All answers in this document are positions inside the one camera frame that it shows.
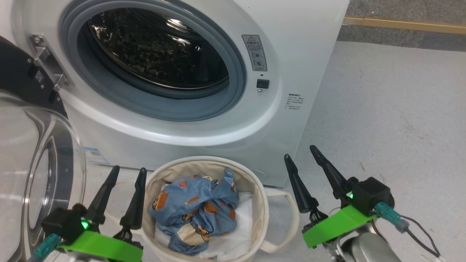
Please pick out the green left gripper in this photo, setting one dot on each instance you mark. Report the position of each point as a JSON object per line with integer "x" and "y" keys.
{"x": 102, "y": 247}

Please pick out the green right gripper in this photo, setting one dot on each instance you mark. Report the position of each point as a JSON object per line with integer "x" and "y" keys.
{"x": 335, "y": 225}

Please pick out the blue bear print garment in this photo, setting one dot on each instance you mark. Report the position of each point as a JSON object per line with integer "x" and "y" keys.
{"x": 196, "y": 207}

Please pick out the round glass washing machine door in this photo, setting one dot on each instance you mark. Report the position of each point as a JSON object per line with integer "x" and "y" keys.
{"x": 43, "y": 174}

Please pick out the cream fabric laundry basket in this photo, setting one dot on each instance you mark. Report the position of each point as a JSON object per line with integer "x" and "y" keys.
{"x": 260, "y": 203}

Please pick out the white front-load washing machine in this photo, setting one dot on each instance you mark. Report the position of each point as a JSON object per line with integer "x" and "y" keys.
{"x": 255, "y": 116}

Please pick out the black door latch socket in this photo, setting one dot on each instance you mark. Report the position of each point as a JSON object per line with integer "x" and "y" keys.
{"x": 262, "y": 84}

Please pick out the metal door hinge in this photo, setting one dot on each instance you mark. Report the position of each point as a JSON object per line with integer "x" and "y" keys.
{"x": 51, "y": 65}

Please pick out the blue white energy label sticker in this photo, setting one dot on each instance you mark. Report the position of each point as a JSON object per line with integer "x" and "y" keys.
{"x": 95, "y": 155}

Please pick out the grey warning label sticker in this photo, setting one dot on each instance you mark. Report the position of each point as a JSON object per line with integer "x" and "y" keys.
{"x": 255, "y": 52}

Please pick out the tan wooden floor strip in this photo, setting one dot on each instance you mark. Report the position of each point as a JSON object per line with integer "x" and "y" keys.
{"x": 407, "y": 24}

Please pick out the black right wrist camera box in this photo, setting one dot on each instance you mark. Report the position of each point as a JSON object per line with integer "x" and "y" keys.
{"x": 369, "y": 194}

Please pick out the teal right camera connector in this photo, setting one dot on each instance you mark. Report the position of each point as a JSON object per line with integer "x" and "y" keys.
{"x": 391, "y": 216}

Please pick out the teal camera connector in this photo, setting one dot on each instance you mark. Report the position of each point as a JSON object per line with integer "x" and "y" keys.
{"x": 391, "y": 216}
{"x": 45, "y": 246}

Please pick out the teal left camera connector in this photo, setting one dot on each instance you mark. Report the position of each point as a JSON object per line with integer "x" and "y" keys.
{"x": 45, "y": 246}

